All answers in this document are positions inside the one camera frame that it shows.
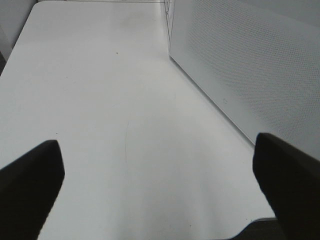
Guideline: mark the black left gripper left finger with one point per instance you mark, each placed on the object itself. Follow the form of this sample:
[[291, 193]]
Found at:
[[29, 187]]

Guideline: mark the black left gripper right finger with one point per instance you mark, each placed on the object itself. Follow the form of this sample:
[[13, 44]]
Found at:
[[290, 182]]

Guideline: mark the white microwave door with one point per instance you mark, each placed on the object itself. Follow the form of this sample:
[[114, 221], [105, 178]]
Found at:
[[257, 60]]

